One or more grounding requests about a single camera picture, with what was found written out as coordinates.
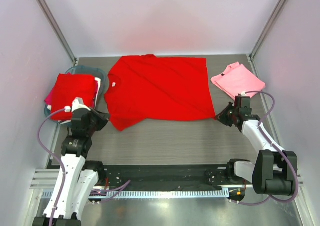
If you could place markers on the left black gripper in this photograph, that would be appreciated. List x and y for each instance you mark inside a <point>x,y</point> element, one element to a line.
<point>103,118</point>

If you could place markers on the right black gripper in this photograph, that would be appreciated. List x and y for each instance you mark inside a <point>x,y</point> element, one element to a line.
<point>229,115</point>

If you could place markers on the red t-shirt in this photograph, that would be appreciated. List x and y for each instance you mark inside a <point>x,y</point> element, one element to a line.
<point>70,86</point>
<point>161,88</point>

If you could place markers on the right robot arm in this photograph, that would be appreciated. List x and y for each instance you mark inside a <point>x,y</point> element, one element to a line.
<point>275,171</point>

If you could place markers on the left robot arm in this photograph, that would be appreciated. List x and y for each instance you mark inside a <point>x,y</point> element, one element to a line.
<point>77,176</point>

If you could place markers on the folded red t-shirt on stack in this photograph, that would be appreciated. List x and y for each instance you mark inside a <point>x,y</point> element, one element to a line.
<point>70,86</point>

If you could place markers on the stack of folded clothes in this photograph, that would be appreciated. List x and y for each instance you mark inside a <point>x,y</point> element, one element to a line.
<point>48,101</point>

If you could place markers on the folded pink t-shirt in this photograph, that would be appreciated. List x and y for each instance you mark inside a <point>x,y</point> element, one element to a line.
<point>237,79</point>

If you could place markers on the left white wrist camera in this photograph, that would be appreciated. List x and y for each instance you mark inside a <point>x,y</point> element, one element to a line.
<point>77,103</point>

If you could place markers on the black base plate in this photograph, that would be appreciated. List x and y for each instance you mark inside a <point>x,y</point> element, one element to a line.
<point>156,177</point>

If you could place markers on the slotted cable duct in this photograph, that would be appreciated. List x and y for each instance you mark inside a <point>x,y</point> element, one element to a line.
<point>224,193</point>

